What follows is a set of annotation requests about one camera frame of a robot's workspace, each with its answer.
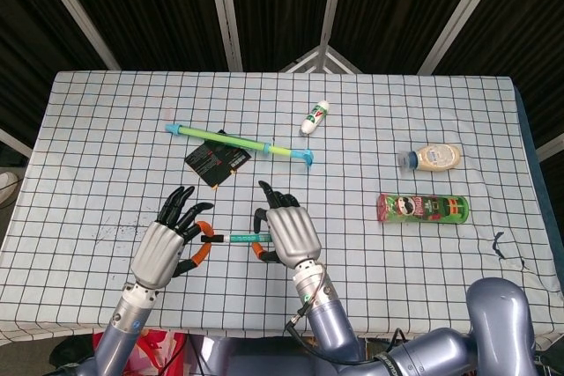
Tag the green Pringles can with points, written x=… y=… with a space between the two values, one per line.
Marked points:
x=423 y=208

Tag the mayonnaise squeeze bottle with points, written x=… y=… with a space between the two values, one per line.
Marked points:
x=438 y=157

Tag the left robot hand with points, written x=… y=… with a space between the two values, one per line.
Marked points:
x=156 y=252

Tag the white shoe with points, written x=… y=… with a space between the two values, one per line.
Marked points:
x=6 y=182

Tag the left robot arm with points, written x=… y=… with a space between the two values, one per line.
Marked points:
x=121 y=336

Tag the white triangular frame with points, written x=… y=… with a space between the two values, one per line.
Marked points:
x=308 y=62

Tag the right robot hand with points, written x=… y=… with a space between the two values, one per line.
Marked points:
x=291 y=235

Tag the small white bottle green label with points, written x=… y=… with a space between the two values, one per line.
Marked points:
x=313 y=118

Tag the red shopping bag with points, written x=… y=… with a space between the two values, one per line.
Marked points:
x=161 y=351

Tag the black bag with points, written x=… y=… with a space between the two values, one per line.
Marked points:
x=70 y=356

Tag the green white marker body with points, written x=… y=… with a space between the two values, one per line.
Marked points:
x=242 y=238

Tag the black card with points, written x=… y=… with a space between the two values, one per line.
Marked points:
x=211 y=162

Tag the light blue checkered tablecloth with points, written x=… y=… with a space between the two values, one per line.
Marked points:
x=396 y=270

